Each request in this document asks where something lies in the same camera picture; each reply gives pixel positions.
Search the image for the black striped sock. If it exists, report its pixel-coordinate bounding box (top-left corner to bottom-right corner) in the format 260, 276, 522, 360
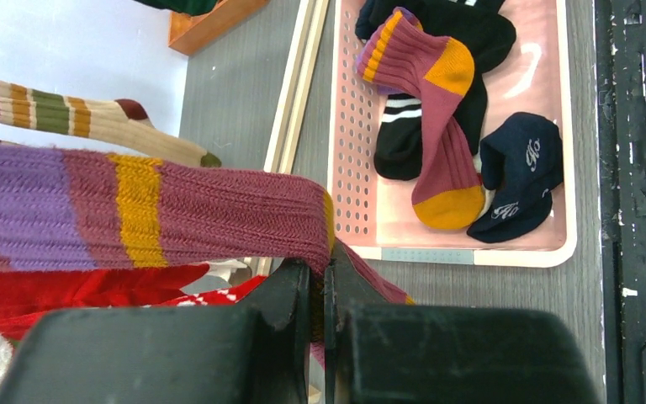
355, 1, 516, 180

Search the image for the wooden clothes rack frame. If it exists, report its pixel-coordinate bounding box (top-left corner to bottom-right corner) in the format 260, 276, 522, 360
245, 0, 331, 277

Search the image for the navy santa sock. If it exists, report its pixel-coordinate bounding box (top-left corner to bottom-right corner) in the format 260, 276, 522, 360
467, 112, 564, 243

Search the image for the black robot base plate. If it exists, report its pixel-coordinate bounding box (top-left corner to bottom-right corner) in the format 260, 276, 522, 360
595, 1, 646, 403

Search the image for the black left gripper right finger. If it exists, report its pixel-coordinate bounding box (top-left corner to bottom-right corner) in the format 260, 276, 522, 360
324, 244, 597, 403

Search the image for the pink perforated plastic basket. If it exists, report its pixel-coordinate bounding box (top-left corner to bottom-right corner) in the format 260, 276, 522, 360
327, 1, 577, 268

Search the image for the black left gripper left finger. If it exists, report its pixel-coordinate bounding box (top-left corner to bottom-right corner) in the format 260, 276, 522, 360
0, 259, 310, 403

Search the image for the green sock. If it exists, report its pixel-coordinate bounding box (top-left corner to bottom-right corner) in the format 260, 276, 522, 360
136, 0, 218, 16

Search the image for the striped beige maroon sock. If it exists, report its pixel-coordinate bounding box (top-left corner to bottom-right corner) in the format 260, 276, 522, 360
0, 80, 222, 167

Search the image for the orange wooden divided tray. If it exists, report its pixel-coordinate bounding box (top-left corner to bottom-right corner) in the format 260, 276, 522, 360
168, 0, 268, 56

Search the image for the red sock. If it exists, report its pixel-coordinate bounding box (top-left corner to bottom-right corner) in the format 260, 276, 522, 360
0, 262, 268, 404

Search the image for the yellow maroon striped sock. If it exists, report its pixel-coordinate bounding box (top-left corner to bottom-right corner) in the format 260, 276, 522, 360
0, 141, 416, 369
356, 11, 485, 231

